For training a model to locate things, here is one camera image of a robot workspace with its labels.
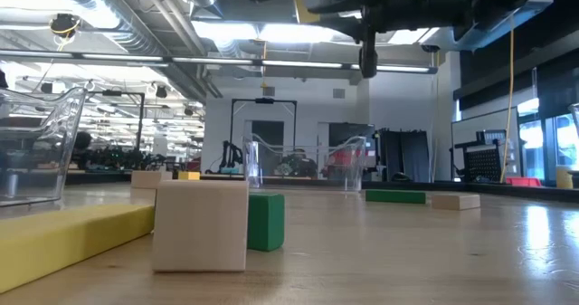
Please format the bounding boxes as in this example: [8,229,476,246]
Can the long yellow block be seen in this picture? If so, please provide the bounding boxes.
[0,204,157,295]

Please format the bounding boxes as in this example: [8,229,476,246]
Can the black ceiling cable reel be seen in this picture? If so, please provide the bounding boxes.
[48,13,83,38]

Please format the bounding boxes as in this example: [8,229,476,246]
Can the yellow container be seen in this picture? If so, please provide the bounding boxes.
[555,165,574,190]

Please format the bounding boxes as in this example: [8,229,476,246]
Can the black curtain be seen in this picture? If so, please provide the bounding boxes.
[376,128,432,184]

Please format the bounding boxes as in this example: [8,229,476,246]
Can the red storage bin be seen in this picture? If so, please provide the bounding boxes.
[505,176,543,188]

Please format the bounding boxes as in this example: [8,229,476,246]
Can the white partition board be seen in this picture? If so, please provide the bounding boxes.
[450,106,522,183]

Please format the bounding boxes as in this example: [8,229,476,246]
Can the clear plastic bin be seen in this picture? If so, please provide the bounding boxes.
[242,133,367,193]
[0,86,88,207]

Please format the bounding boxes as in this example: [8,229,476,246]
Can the large natural wood block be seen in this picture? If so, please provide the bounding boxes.
[151,179,250,273]

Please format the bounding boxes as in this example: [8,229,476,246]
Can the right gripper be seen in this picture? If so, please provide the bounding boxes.
[306,0,476,80]

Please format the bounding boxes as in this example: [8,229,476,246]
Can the black rig frame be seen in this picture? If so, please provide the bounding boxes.
[101,90,147,152]

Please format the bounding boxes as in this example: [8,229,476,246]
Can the LED light bar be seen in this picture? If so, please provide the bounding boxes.
[0,49,439,76]

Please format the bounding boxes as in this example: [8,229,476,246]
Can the black pegboard cart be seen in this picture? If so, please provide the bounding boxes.
[449,129,504,184]

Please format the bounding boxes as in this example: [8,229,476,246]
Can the yellow cable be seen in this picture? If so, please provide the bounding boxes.
[498,14,517,184]

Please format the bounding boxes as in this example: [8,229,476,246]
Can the black aluminium table frame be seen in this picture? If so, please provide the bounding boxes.
[65,172,579,203]

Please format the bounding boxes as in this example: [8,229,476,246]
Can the green wooden block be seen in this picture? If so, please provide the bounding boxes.
[246,193,286,253]

